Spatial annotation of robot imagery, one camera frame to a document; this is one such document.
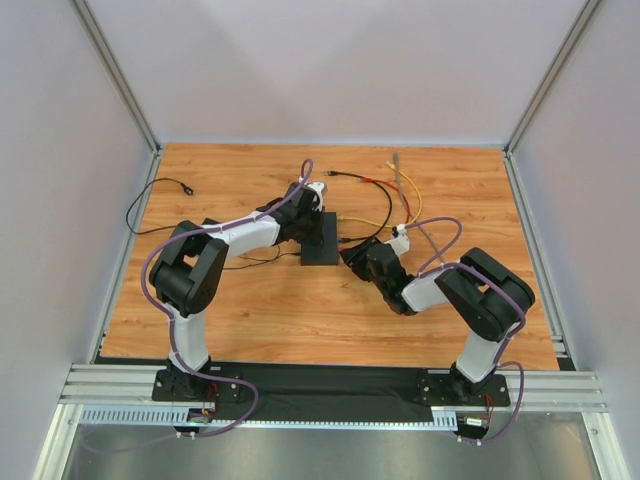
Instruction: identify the slotted grey cable duct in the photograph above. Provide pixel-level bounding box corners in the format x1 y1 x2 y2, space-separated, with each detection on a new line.
79 405 458 432

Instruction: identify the black network switch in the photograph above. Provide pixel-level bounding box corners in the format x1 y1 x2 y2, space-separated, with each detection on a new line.
300 212 340 266

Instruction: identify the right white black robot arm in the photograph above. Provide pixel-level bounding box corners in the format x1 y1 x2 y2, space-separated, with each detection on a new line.
340 237 535 400

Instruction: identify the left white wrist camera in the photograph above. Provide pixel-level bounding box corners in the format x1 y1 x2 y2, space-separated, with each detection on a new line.
303 180 328 212

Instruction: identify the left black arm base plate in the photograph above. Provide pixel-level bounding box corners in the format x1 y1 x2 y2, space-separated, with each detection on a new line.
151 368 246 403

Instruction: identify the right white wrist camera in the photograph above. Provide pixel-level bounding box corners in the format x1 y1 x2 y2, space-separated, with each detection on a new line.
389 224 410 257

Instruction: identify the aluminium front frame rail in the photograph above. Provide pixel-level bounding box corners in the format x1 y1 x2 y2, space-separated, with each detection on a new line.
59 364 608 413

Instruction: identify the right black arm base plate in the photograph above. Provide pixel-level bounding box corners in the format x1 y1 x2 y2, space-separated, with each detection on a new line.
417 369 511 407

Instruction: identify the black cloth strip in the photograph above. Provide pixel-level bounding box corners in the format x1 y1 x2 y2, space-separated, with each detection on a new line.
94 355 576 422

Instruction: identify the yellow ethernet cable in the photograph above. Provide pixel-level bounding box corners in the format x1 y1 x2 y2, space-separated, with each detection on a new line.
337 159 426 231

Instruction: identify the thin black power cable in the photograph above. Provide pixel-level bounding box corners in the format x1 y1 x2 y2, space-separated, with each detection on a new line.
125 178 303 271

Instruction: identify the red ethernet cable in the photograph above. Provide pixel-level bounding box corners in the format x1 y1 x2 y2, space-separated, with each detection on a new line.
338 175 414 255

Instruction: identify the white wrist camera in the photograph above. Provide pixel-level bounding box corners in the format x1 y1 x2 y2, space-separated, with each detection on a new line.
389 224 410 257
303 180 328 212

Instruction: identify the grey ethernet cable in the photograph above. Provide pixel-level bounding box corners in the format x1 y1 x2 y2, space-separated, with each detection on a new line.
390 151 451 266

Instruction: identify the black ethernet cable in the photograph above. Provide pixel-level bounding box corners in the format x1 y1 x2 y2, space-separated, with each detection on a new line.
324 169 394 246

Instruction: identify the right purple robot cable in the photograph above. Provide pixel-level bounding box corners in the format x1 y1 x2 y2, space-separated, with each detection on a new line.
402 215 529 447

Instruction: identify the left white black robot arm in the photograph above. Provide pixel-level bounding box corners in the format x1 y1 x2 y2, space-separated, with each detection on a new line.
141 180 328 376

